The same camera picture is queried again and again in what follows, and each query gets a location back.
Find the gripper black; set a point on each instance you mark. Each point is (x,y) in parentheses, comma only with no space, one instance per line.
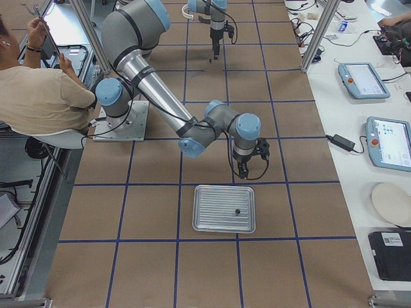
(241,160)
(216,42)

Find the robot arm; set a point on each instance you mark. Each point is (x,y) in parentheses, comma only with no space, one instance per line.
(131,32)
(217,18)

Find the ribbed metal tray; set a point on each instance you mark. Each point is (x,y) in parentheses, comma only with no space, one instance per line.
(214,209)

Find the dark brake shoe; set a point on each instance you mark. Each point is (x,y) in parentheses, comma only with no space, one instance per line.
(204,20)

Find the white curved plastic part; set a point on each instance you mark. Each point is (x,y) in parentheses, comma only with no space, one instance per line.
(185,12)

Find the black power adapter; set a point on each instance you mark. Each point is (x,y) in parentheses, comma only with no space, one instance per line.
(341,142)

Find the far teach pendant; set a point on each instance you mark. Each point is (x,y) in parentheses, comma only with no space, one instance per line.
(362,81)

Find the teach pendant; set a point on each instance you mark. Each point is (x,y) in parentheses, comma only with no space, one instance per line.
(362,81)
(388,143)

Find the near teach pendant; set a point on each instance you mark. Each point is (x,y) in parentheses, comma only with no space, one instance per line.
(388,143)

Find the beige round plate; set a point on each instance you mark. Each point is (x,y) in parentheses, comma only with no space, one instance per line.
(392,203)

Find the long metal rod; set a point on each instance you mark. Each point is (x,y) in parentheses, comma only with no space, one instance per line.
(35,11)

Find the black laptop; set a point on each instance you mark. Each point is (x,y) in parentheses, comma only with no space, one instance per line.
(391,252)

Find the white chair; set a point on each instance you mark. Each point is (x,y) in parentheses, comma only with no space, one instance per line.
(69,139)

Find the seated person beige shirt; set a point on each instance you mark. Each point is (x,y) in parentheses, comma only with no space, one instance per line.
(36,100)

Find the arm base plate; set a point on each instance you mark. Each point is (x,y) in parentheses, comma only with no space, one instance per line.
(130,127)

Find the aluminium frame post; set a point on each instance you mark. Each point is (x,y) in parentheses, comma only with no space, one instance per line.
(323,23)

